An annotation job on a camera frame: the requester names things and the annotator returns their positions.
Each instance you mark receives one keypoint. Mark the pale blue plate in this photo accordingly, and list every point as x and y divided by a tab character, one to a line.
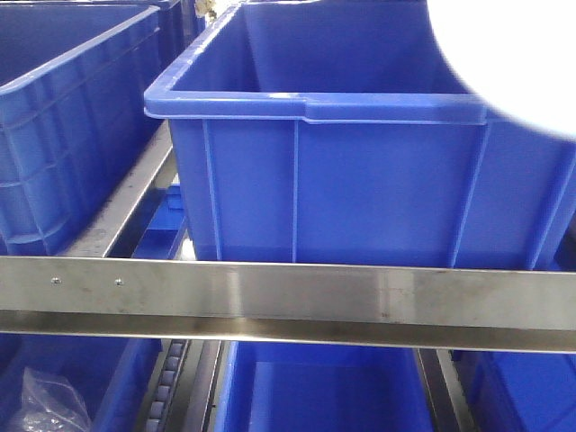
518	56

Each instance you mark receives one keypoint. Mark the large blue bin centre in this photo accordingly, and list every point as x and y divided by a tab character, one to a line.
334	132

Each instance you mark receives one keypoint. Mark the large blue bin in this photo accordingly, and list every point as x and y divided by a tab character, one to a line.
72	114
334	132

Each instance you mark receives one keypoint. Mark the blue bin centre left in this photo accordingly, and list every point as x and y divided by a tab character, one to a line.
305	387

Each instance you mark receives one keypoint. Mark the roller track strip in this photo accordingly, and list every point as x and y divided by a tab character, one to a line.
164	392

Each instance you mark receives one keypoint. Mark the blue bin far left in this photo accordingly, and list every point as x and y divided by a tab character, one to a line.
111	374

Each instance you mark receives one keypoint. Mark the large blue bin left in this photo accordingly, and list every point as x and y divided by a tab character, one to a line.
72	114

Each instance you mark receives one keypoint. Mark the blue bin centre right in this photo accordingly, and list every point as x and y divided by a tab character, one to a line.
508	391

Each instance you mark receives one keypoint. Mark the clear plastic bag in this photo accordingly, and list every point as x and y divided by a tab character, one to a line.
49	402

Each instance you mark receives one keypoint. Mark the upper steel shelf rail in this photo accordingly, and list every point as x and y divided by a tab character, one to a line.
343	304

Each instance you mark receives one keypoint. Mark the steel divider rail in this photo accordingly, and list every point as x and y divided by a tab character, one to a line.
118	227

